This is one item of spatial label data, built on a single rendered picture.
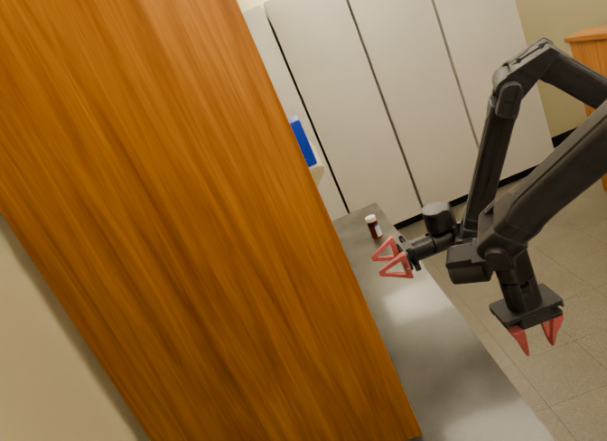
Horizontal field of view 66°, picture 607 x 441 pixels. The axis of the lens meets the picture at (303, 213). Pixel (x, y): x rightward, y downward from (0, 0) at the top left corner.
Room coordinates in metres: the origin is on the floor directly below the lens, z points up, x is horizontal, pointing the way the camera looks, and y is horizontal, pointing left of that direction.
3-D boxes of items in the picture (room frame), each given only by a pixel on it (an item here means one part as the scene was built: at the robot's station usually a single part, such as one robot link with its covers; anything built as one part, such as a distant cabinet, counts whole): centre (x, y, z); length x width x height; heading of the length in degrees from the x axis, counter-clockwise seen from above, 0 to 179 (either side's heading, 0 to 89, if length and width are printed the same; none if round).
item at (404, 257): (1.06, -0.16, 1.16); 0.09 x 0.07 x 0.07; 86
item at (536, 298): (0.68, -0.28, 1.20); 0.10 x 0.07 x 0.07; 86
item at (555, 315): (0.68, -0.29, 1.13); 0.07 x 0.07 x 0.09; 86
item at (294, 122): (0.92, -0.02, 1.55); 0.10 x 0.10 x 0.09; 86
